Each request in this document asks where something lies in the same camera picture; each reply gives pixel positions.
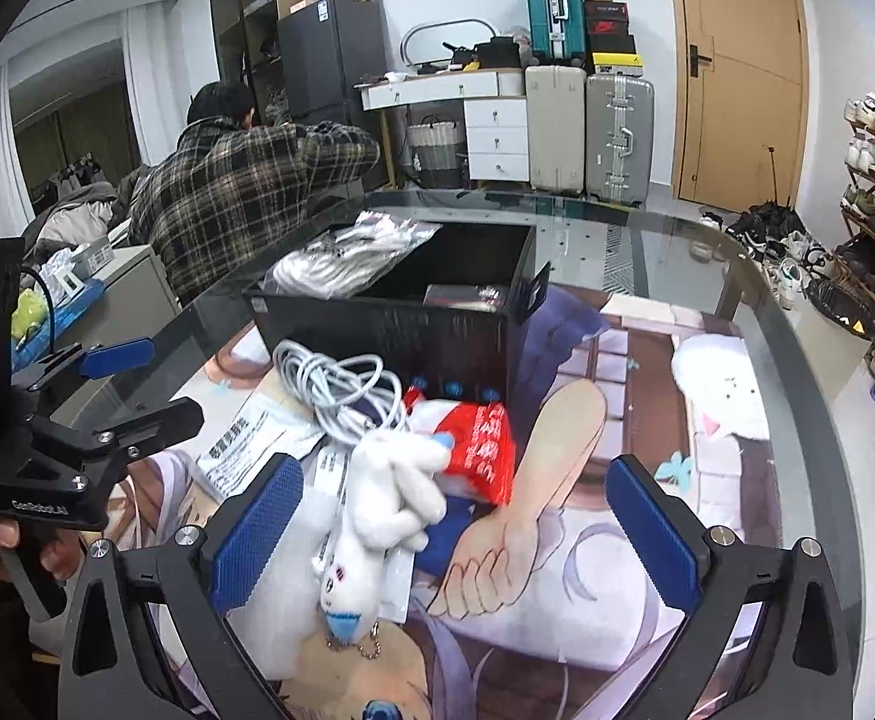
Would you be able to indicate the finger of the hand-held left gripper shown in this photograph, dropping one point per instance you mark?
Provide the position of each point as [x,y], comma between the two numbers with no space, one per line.
[145,424]
[118,357]

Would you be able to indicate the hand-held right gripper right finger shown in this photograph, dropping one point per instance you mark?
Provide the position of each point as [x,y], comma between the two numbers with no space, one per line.
[651,532]

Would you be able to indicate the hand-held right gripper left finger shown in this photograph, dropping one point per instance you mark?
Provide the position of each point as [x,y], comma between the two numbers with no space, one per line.
[257,532]

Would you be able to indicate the clear plastic cotton pack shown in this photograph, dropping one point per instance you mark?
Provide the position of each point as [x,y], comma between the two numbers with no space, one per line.
[291,562]

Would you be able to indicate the white printed pouch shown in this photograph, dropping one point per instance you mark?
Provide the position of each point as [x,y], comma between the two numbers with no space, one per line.
[250,442]

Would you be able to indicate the red snack packet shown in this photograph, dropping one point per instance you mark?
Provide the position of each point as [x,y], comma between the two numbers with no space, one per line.
[482,450]

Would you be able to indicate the black storage box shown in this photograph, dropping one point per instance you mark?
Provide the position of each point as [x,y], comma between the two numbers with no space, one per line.
[377,330]

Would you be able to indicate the grey filing cabinet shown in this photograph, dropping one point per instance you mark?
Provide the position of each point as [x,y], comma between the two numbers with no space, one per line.
[122,296]

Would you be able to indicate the yellow green cloth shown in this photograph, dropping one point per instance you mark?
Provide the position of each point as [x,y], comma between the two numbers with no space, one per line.
[29,315]

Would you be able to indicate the printed table mat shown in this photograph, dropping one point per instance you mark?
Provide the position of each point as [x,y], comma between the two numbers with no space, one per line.
[632,390]

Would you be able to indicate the grey jacket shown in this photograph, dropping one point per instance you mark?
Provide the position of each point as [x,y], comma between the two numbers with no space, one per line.
[77,214]

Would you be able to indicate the white curtain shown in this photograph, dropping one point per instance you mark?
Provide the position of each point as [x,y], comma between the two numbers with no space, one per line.
[167,75]

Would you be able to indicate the black trash bag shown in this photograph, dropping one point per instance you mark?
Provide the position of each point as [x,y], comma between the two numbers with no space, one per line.
[834,307]

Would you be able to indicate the pile of shoes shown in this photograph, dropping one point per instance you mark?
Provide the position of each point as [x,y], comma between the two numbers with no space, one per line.
[767,236]

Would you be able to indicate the black refrigerator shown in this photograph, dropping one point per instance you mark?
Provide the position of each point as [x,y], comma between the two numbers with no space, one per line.
[332,60]

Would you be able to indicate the brown wardrobe shelf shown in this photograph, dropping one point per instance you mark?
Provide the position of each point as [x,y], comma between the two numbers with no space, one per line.
[257,7]

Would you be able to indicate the woven laundry basket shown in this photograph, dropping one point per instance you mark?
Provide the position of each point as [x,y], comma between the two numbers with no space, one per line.
[437,146]

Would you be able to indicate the silver suitcase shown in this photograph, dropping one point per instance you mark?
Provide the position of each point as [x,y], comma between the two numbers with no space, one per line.
[621,142]

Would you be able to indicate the beige suitcase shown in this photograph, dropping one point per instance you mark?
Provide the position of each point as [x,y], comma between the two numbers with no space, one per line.
[553,127]

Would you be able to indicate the wooden door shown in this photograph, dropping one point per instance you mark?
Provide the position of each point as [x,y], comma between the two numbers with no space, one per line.
[744,112]

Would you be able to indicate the white desk with drawers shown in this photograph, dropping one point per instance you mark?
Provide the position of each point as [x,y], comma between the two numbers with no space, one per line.
[493,127]

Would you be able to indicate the yellow and black shoe box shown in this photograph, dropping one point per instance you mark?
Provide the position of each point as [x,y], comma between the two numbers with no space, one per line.
[617,64]

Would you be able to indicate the red and black shoe box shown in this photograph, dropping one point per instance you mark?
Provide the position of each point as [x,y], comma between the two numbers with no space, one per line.
[609,26]

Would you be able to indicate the teal suitcase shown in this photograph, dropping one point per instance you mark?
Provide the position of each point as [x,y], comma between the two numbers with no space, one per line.
[542,7]

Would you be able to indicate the oval metal frame mirror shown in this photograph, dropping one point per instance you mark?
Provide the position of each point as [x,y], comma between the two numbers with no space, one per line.
[407,41]

